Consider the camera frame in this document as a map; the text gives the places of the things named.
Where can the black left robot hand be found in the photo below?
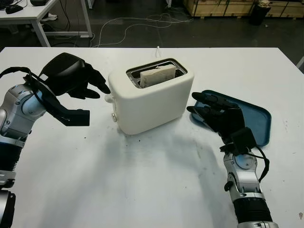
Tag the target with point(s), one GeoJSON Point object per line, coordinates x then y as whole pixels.
{"type": "Point", "coordinates": [64, 73]}

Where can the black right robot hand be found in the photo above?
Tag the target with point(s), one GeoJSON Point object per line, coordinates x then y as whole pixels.
{"type": "Point", "coordinates": [228, 118]}

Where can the white toaster lever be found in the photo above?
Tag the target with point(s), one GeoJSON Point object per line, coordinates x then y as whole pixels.
{"type": "Point", "coordinates": [109, 98]}

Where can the slice of white bread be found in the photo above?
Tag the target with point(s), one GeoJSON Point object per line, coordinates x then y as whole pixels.
{"type": "Point", "coordinates": [156, 76]}

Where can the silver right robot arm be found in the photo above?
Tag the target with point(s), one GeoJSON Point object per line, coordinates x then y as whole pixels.
{"type": "Point", "coordinates": [244, 180]}

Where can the blue plastic tray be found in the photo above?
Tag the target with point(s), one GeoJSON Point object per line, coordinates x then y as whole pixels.
{"type": "Point", "coordinates": [256, 121]}

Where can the silver toaster dial knob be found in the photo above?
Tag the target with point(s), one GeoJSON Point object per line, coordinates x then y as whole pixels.
{"type": "Point", "coordinates": [115, 116]}

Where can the cream white two-slot toaster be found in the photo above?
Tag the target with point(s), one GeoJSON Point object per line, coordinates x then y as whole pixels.
{"type": "Point", "coordinates": [147, 107]}

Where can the white shoes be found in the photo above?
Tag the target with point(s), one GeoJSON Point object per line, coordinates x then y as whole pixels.
{"type": "Point", "coordinates": [50, 17]}

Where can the white office desk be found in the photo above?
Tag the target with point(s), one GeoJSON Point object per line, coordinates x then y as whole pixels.
{"type": "Point", "coordinates": [31, 13]}

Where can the black desktop device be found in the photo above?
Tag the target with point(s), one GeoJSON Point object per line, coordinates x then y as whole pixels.
{"type": "Point", "coordinates": [40, 2]}

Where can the black computer mouse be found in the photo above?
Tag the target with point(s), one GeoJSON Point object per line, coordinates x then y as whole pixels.
{"type": "Point", "coordinates": [13, 9]}

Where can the black trash bin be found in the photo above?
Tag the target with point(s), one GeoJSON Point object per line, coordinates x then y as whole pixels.
{"type": "Point", "coordinates": [257, 15]}

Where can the stacked wooden crates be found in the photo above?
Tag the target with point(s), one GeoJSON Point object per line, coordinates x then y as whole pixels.
{"type": "Point", "coordinates": [213, 8]}

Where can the crumpled brown paper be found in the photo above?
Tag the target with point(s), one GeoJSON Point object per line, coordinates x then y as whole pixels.
{"type": "Point", "coordinates": [264, 2]}

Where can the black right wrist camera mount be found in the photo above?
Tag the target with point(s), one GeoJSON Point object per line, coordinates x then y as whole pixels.
{"type": "Point", "coordinates": [244, 140]}

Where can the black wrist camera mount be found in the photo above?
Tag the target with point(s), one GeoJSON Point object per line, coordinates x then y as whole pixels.
{"type": "Point", "coordinates": [244, 140]}
{"type": "Point", "coordinates": [76, 117]}

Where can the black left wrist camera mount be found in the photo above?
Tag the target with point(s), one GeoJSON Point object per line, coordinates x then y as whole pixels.
{"type": "Point", "coordinates": [76, 117]}

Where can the white furniture frame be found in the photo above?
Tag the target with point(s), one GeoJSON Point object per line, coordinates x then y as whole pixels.
{"type": "Point", "coordinates": [300, 62]}

